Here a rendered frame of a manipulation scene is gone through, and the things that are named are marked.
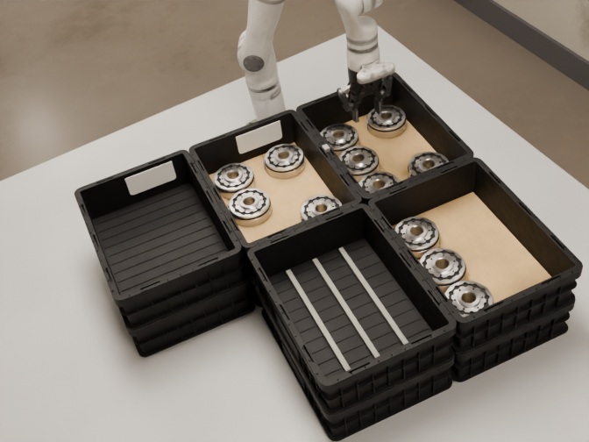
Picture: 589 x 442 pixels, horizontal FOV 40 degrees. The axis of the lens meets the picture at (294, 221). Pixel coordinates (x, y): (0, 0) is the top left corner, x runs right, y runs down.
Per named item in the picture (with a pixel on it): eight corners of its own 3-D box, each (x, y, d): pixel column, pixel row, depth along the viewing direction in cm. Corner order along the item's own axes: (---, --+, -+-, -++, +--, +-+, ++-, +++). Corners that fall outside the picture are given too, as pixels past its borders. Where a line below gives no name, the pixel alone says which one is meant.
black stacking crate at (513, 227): (368, 236, 192) (365, 203, 184) (474, 191, 199) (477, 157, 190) (458, 359, 166) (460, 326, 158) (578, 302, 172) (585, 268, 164)
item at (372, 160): (331, 156, 206) (331, 154, 206) (366, 142, 209) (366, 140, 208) (350, 180, 200) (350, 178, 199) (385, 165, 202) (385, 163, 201)
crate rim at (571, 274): (365, 208, 185) (365, 201, 184) (477, 162, 192) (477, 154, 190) (459, 332, 159) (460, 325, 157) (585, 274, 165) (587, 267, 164)
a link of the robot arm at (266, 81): (235, 26, 218) (248, 75, 231) (232, 48, 212) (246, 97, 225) (268, 22, 217) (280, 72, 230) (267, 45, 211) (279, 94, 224)
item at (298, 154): (260, 151, 211) (259, 149, 210) (296, 140, 212) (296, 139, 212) (271, 175, 204) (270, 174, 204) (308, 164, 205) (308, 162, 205)
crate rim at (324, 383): (245, 257, 179) (244, 250, 177) (365, 208, 185) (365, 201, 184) (323, 395, 153) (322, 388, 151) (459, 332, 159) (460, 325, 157)
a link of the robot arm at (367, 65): (360, 86, 178) (359, 63, 173) (338, 61, 185) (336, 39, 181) (397, 73, 180) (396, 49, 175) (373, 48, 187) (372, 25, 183)
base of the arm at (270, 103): (253, 124, 241) (241, 80, 228) (280, 110, 243) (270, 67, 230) (267, 141, 235) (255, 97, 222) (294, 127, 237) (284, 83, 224)
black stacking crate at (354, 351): (253, 284, 186) (245, 252, 178) (366, 237, 192) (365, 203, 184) (328, 420, 160) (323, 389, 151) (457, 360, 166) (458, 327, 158)
